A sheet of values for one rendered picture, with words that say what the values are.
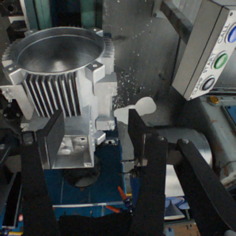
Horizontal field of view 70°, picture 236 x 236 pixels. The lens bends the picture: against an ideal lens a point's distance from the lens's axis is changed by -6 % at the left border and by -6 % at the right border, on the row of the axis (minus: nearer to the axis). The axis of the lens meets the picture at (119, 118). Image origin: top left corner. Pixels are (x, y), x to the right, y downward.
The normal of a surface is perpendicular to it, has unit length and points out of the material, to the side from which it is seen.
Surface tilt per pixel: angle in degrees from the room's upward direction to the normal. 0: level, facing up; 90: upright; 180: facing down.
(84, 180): 90
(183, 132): 107
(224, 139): 90
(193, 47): 66
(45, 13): 0
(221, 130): 90
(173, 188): 21
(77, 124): 90
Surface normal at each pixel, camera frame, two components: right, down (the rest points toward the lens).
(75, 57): -0.14, 0.76
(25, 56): 0.98, 0.19
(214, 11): -0.87, 0.32
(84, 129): 0.06, -0.63
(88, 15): 0.09, 0.77
